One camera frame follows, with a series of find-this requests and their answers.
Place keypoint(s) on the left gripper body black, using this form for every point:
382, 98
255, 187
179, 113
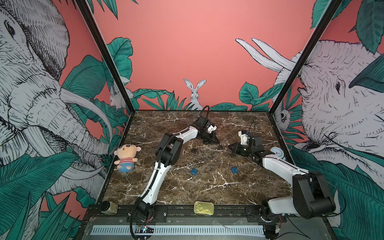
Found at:
208, 138

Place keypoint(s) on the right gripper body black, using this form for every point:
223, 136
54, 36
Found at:
244, 150

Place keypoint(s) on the black padlock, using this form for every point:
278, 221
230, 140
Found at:
232, 154

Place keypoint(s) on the blue padlock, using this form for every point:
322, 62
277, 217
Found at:
234, 170
194, 171

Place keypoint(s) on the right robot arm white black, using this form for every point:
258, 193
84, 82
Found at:
311, 193

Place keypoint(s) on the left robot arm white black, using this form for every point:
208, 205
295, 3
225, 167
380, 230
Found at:
167, 154

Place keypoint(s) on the small alarm clock teal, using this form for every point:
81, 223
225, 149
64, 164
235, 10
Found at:
279, 152

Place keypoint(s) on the yellow tin can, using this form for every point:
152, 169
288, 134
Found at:
204, 208

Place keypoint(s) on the plush doll toy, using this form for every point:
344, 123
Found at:
126, 157

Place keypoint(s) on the small circuit board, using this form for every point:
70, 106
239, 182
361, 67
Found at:
144, 230

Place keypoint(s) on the beige cup object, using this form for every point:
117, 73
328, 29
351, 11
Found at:
109, 208

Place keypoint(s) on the white vented strip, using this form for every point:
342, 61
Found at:
183, 230

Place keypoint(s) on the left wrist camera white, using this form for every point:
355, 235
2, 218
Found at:
211, 128

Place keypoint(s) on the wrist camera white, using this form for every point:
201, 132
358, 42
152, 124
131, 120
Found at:
244, 137
211, 128

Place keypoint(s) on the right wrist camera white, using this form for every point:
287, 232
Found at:
244, 137

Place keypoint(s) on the black mounting rail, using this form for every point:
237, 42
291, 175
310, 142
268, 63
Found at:
163, 213

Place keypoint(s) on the right black frame post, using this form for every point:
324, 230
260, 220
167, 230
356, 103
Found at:
324, 21

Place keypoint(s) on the black frame post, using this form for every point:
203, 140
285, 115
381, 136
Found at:
324, 21
98, 38

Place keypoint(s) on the left black frame post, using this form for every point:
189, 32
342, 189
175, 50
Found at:
98, 38

